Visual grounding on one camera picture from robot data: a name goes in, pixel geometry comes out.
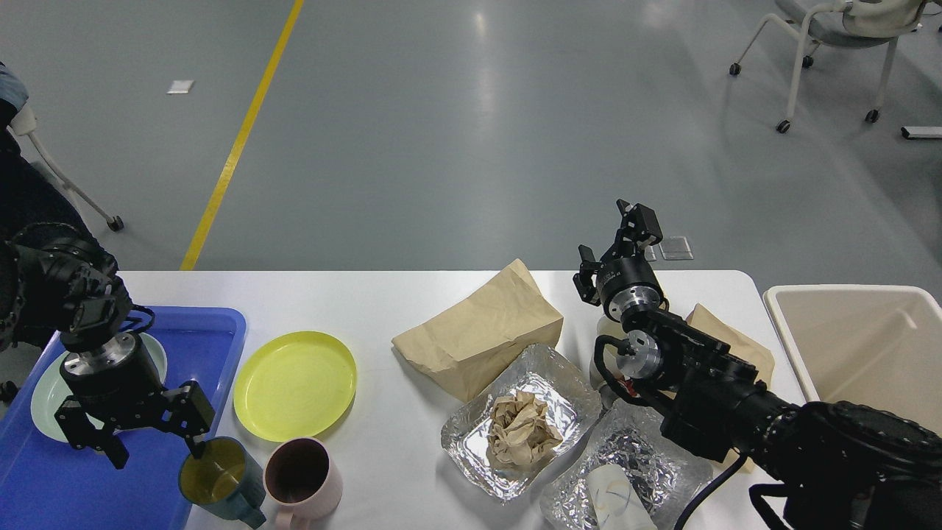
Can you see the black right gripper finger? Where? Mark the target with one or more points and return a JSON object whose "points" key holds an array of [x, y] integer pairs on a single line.
{"points": [[589, 267], [638, 232]]}

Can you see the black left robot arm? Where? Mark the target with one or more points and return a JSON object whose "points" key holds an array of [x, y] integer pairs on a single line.
{"points": [[68, 285]]}

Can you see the beige plastic bin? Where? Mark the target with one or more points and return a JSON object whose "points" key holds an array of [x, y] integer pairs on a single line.
{"points": [[873, 345]]}

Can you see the grey bar on floor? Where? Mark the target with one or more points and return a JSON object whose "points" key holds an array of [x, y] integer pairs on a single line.
{"points": [[918, 132]]}

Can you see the white paper cup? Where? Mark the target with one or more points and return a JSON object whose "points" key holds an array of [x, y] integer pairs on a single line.
{"points": [[616, 503]]}

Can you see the crumpled brown paper ball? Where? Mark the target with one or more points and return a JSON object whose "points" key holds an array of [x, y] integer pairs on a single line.
{"points": [[520, 434]]}

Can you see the pale green plate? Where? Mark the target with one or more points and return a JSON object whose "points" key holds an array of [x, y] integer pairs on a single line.
{"points": [[51, 389]]}

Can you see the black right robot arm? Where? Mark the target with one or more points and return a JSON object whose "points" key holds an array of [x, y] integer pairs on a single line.
{"points": [[834, 465]]}

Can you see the seated person in dark clothes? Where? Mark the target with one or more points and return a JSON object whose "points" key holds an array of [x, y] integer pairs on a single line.
{"points": [[33, 211]]}

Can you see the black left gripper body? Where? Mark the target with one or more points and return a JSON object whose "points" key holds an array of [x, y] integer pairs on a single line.
{"points": [[116, 384]]}

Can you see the teal mug yellow inside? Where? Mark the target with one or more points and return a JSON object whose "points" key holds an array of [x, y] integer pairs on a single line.
{"points": [[225, 481]]}

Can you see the small brown paper bag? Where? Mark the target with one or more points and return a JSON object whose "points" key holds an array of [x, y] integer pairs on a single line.
{"points": [[741, 346]]}

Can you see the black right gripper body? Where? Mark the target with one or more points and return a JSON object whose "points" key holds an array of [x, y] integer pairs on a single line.
{"points": [[628, 287]]}

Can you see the foil tray with paper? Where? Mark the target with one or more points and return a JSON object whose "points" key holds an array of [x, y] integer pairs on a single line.
{"points": [[573, 407]]}

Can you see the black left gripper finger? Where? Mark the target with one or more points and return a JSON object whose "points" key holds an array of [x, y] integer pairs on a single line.
{"points": [[80, 433], [184, 412]]}

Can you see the foil tray with cup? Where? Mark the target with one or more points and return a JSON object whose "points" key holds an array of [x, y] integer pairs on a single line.
{"points": [[665, 476]]}

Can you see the blue plastic tray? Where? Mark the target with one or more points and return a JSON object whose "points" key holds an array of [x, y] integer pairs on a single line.
{"points": [[46, 484]]}

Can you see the large brown paper bag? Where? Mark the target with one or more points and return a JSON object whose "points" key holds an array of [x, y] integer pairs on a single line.
{"points": [[466, 347]]}

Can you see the yellow plastic plate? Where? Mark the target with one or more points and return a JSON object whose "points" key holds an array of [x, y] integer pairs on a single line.
{"points": [[296, 385]]}

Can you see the pink mug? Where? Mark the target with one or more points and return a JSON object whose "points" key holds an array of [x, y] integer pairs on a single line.
{"points": [[304, 481]]}

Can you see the white wheeled chair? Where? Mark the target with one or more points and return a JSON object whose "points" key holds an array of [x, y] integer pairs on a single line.
{"points": [[839, 24]]}

